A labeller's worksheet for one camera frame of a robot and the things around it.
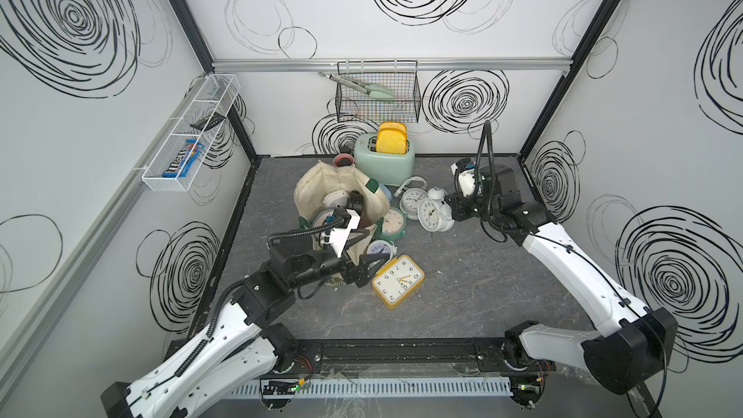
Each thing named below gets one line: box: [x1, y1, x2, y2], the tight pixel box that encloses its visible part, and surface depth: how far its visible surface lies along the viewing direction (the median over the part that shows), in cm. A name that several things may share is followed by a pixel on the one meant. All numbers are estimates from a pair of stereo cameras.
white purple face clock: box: [366, 239, 398, 261], surface depth 93 cm
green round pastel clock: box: [375, 206, 408, 242], surface depth 98 cm
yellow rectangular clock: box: [372, 254, 426, 310], surface depth 86 cm
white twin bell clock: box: [398, 187, 429, 221], surface depth 104 cm
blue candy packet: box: [162, 139, 206, 178], surface depth 72 cm
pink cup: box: [332, 153, 356, 168], surface depth 108 cm
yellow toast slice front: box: [376, 128, 408, 155], surface depth 101 cm
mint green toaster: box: [354, 133, 417, 186], surface depth 104 cm
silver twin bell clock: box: [416, 186, 456, 233], surface depth 82 cm
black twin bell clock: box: [347, 189, 365, 216], surface depth 93 cm
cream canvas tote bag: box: [294, 161, 390, 261], surface depth 91 cm
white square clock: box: [322, 189, 351, 209], surface depth 98 cm
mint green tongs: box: [317, 70, 395, 101], surface depth 93 cm
